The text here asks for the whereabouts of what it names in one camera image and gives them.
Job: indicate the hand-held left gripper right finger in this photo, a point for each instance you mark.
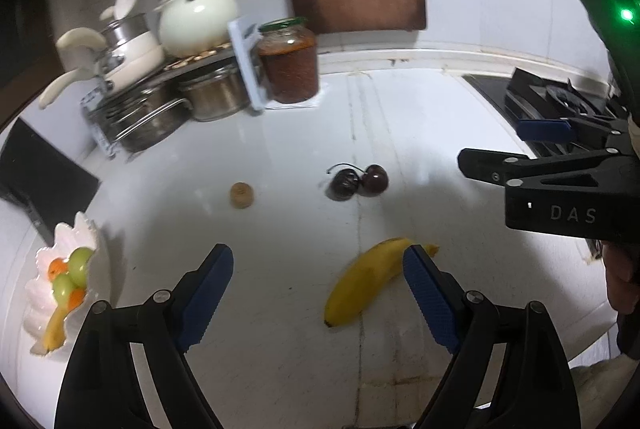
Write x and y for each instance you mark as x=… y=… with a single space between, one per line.
x=430 y=304

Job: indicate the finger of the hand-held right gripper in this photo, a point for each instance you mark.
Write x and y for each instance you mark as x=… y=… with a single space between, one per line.
x=545 y=130
x=540 y=169

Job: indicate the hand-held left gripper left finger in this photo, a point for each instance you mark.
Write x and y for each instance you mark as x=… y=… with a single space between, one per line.
x=207 y=299

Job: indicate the yellow banana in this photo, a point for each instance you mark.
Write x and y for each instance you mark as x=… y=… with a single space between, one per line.
x=365 y=279
x=54 y=331

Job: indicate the small orange tangerine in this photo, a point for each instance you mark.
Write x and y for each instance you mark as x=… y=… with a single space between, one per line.
x=56 y=269
x=76 y=298

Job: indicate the green round plum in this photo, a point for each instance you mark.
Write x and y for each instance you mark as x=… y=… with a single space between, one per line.
x=80 y=265
x=62 y=289

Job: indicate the clear scalloped glass bowl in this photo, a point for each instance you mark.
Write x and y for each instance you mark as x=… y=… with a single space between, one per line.
x=37 y=319

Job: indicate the person's right hand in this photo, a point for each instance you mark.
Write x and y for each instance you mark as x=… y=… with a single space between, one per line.
x=625 y=276

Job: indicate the black gas stove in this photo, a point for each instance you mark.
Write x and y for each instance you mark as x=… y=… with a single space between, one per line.
x=540 y=94

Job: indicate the small tan longan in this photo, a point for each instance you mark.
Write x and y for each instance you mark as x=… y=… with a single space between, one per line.
x=242 y=194

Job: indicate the dark red cherry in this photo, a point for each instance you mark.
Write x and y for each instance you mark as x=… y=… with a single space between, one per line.
x=375 y=180
x=342 y=185

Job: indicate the person's beige clothing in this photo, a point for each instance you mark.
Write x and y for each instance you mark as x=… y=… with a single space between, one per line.
x=605 y=379

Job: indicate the large stainless steel pot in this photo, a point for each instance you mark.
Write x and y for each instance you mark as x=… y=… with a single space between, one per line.
x=145 y=119

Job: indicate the small stainless steel pot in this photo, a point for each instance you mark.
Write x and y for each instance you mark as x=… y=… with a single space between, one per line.
x=215 y=96

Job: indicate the black knife block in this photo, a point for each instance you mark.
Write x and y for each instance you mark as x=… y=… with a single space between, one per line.
x=45 y=174

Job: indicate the grey white pot rack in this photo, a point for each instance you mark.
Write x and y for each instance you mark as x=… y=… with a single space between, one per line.
x=247 y=59

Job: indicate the wooden bead trivet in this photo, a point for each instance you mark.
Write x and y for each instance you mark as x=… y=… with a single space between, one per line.
x=195 y=55

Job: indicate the glass jar with green lid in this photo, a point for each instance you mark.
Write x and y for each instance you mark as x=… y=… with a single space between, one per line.
x=290 y=64

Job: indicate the cream saucepan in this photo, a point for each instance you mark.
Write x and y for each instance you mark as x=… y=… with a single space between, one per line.
x=137 y=54

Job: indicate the white enamel lidded pot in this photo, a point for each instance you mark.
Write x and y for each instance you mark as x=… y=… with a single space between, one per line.
x=197 y=19

